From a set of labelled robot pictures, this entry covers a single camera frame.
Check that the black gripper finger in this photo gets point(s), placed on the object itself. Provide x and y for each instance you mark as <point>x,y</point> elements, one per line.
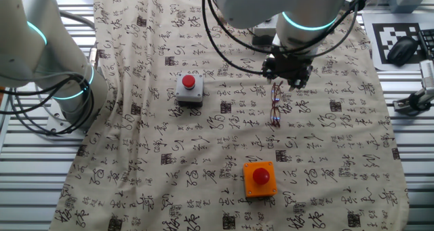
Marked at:
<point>297,83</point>
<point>268,72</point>

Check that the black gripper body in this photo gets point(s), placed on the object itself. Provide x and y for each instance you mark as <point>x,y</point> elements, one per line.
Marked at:
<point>291,66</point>

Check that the red-framed glasses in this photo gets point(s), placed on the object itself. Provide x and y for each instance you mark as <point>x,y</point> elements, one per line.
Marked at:
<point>276,116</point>

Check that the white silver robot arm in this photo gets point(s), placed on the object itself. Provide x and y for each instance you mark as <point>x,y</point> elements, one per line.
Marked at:
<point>254,4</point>

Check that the grey box flat red button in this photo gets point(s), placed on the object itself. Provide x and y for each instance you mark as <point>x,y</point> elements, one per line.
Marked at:
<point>262,31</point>

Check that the grey box domed red button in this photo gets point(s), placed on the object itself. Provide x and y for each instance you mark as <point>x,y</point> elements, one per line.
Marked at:
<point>184,93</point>

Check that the black white marker sheet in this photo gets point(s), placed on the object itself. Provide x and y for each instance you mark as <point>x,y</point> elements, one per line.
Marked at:
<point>381,38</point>

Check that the black computer mouse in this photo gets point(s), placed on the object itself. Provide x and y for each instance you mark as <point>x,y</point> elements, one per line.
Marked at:
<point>401,51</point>

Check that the orange box red button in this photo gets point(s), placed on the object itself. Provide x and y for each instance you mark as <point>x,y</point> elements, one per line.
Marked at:
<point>252,187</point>

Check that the beige calligraphy print cloth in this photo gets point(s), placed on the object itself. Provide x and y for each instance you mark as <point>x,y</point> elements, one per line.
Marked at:
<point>169,139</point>

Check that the grey box green button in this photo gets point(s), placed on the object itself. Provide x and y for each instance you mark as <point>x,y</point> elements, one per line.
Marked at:
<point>405,2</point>

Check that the black keyboard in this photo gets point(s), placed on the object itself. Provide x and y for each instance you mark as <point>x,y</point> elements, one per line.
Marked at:
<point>428,41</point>

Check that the silver base connector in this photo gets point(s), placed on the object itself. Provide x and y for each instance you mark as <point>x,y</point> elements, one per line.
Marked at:
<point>93,58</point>

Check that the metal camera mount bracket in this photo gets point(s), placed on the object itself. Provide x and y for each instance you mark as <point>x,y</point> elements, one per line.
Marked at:
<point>418,102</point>

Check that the silver camera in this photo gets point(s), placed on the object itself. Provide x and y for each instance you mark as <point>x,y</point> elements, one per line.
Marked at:
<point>428,73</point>

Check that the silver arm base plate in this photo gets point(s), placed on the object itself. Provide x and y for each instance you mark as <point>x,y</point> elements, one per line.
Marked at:
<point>55,122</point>

